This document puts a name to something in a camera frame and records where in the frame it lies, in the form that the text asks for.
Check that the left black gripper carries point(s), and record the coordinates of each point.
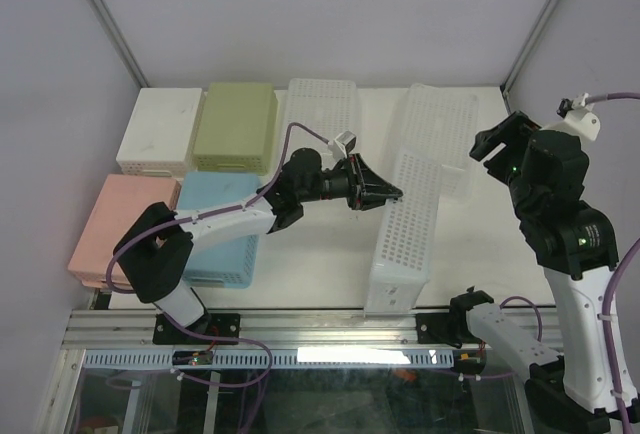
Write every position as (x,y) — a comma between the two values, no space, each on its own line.
(366,190)

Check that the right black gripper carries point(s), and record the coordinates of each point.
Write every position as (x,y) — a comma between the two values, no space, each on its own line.
(513,132)

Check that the white bottom basket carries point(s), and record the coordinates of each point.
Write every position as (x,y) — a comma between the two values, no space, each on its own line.
(439,124)

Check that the clear perforated basket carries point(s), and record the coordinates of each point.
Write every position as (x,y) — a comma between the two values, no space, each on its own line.
(328,107)
(401,262)

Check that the green perforated basket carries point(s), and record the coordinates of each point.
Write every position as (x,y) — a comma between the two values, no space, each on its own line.
(237,128)

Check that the blue basket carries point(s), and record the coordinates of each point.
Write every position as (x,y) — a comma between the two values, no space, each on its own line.
(231,264)

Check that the white perforated basket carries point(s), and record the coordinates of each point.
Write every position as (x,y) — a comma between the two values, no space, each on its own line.
(161,132)

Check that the pink perforated basket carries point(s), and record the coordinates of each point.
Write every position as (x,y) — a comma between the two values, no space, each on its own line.
(121,201)

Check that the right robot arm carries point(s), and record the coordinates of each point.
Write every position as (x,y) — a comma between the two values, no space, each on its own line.
(584,386)

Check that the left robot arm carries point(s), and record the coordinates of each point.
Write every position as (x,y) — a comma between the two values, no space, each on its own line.
(154,252)

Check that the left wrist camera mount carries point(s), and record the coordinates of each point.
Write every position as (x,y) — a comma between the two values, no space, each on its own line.
(342,145)

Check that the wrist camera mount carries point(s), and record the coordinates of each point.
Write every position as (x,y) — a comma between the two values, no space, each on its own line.
(342,145)
(577,118)

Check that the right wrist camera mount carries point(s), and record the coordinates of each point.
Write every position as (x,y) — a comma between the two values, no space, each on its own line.
(577,118)

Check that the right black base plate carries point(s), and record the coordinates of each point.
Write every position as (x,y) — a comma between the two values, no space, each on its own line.
(443,328)

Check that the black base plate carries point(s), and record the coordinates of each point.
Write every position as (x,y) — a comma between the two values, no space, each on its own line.
(443,328)
(211,324)

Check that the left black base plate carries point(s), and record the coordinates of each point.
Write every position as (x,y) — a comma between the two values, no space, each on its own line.
(211,324)

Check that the white slotted cable duct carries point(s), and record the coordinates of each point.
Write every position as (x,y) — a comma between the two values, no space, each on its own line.
(298,358)

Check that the aluminium mounting rail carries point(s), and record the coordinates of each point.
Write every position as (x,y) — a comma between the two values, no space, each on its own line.
(278,329)

